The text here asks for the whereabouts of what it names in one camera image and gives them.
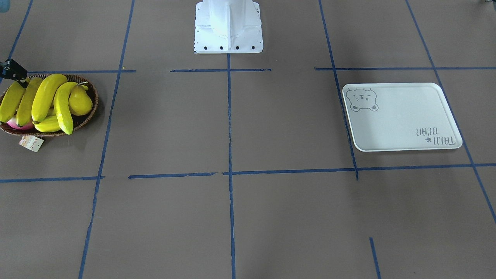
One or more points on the white bear tray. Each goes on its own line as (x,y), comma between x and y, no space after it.
(400,117)

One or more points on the basket paper price tag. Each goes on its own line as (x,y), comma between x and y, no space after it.
(31,143)

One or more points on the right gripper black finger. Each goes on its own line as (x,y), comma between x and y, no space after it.
(10,69)

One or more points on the yellow pear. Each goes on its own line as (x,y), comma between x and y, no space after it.
(79,102)

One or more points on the brown wicker basket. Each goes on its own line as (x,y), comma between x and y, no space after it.
(79,121)

